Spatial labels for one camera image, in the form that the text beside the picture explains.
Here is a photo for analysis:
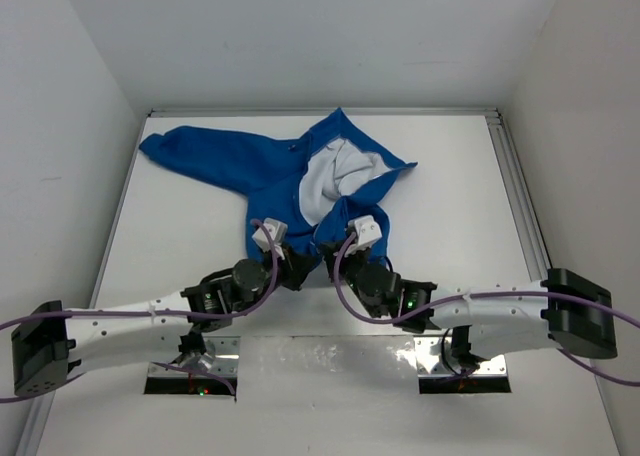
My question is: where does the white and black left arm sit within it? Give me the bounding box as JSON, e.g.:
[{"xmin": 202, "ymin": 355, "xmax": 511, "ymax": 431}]
[{"xmin": 4, "ymin": 243, "xmax": 318, "ymax": 401}]

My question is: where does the blue zip-up jacket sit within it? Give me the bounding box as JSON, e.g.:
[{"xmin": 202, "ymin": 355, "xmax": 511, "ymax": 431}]
[{"xmin": 139, "ymin": 109, "xmax": 415, "ymax": 259}]

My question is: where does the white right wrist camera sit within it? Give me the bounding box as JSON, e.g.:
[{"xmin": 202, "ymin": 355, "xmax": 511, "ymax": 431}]
[{"xmin": 345, "ymin": 215, "xmax": 382, "ymax": 256}]

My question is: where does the aluminium frame rail back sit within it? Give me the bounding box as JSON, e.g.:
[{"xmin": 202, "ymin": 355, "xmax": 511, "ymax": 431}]
[{"xmin": 148, "ymin": 107, "xmax": 500, "ymax": 118}]

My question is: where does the aluminium frame rail left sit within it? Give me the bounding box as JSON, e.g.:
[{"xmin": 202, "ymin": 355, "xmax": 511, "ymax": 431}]
[{"xmin": 14, "ymin": 110, "xmax": 154, "ymax": 456}]

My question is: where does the metal base plate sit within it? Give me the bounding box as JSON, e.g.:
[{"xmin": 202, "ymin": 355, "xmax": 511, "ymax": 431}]
[
  {"xmin": 147, "ymin": 336, "xmax": 240, "ymax": 379},
  {"xmin": 414, "ymin": 335, "xmax": 508, "ymax": 379}
]

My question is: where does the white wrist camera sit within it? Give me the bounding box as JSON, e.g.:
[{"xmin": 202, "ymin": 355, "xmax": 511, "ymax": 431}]
[
  {"xmin": 345, "ymin": 215, "xmax": 382, "ymax": 256},
  {"xmin": 251, "ymin": 218, "xmax": 288, "ymax": 253}
]

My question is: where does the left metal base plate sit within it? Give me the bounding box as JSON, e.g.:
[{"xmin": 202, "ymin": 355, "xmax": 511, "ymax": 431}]
[{"xmin": 147, "ymin": 336, "xmax": 240, "ymax": 379}]

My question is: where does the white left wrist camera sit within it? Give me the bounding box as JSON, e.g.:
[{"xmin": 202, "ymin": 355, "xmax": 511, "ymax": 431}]
[{"xmin": 251, "ymin": 218, "xmax": 288, "ymax": 253}]

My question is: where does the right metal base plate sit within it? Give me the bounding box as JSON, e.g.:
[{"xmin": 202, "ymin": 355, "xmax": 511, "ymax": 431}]
[{"xmin": 414, "ymin": 335, "xmax": 508, "ymax": 379}]

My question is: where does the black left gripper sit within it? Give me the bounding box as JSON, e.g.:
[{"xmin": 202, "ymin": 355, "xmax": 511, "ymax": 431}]
[{"xmin": 236, "ymin": 241, "xmax": 317, "ymax": 315}]

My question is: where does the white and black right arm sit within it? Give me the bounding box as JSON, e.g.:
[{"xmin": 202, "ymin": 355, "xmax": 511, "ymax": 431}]
[{"xmin": 320, "ymin": 240, "xmax": 618, "ymax": 372}]

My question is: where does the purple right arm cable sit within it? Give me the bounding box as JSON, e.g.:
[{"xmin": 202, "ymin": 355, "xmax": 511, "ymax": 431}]
[{"xmin": 333, "ymin": 234, "xmax": 640, "ymax": 385}]

